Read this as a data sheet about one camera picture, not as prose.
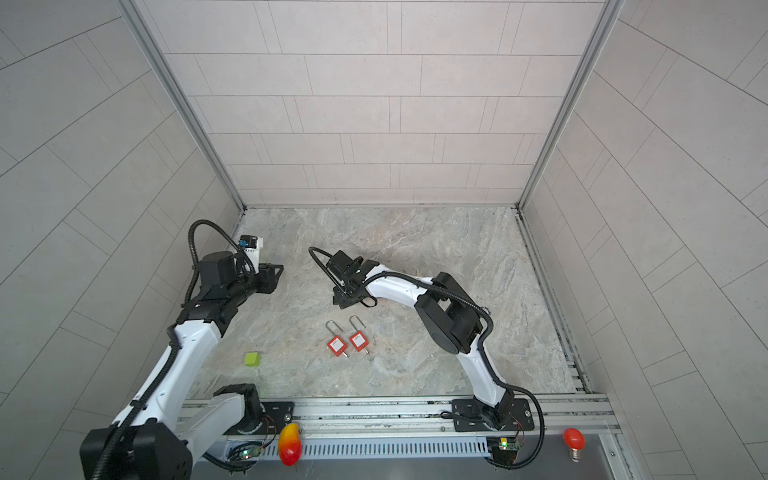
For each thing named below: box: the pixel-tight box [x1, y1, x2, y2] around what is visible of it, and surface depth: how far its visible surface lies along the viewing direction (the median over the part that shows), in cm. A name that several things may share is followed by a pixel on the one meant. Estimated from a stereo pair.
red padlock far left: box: [325, 319, 348, 357], surface depth 83 cm
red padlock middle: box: [349, 315, 369, 353], surface depth 84 cm
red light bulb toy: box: [563, 427, 586, 463], surface depth 68 cm
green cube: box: [244, 352, 261, 368], surface depth 80 cm
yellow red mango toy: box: [278, 422, 302, 466], surface depth 67 cm
